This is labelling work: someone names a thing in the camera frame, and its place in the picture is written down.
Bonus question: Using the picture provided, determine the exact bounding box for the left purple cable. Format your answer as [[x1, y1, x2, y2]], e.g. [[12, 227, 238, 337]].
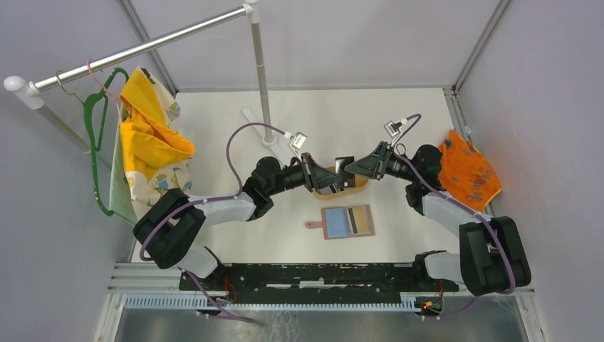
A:
[[139, 123, 291, 324]]

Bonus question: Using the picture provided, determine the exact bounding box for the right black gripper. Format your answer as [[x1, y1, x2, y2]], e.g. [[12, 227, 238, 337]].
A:
[[344, 141, 419, 183]]

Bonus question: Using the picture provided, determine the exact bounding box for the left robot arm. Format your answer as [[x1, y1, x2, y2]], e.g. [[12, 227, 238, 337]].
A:
[[133, 153, 343, 291]]

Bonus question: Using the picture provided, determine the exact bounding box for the black card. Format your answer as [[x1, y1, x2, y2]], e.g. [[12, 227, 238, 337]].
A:
[[335, 156, 355, 191]]

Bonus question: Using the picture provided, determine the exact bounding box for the pink hanger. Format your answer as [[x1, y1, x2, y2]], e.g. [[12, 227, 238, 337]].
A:
[[86, 59, 123, 123]]

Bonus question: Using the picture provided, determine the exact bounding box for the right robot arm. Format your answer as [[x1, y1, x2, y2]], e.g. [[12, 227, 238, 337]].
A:
[[344, 142, 532, 296]]

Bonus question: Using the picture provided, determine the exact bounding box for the tan oval tray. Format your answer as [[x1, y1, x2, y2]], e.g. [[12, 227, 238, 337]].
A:
[[313, 175, 370, 201]]

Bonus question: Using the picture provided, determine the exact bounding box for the yellow dinosaur print garment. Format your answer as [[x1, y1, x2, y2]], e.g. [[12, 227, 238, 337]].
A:
[[110, 66, 195, 224]]

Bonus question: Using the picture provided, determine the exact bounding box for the orange cloth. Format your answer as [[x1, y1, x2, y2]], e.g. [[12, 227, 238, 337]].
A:
[[438, 130, 502, 212]]

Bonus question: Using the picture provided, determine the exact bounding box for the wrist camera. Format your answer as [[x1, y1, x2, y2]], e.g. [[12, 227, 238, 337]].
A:
[[289, 132, 308, 152], [384, 118, 408, 139]]

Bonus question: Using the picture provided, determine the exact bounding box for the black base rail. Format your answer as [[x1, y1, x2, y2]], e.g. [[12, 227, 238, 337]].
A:
[[200, 263, 459, 304]]

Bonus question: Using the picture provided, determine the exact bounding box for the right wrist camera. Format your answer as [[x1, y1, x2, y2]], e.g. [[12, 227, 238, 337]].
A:
[[384, 118, 408, 139]]

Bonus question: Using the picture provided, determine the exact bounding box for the metal clothes rack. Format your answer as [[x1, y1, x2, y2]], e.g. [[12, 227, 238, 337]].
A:
[[4, 0, 303, 166]]

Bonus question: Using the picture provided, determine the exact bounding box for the green hanger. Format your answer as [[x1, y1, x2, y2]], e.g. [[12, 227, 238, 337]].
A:
[[83, 68, 129, 217]]

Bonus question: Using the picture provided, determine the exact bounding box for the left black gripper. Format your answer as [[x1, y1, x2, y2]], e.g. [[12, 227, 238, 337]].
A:
[[266, 152, 343, 197]]

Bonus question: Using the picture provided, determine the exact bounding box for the brown wire hanger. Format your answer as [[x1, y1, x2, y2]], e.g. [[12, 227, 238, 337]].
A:
[[55, 71, 85, 105]]

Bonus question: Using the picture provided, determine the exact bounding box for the white cable duct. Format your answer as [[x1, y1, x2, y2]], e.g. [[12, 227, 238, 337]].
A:
[[124, 294, 420, 313]]

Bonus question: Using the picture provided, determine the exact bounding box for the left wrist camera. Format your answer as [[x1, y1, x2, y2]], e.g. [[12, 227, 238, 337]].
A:
[[289, 132, 308, 152]]

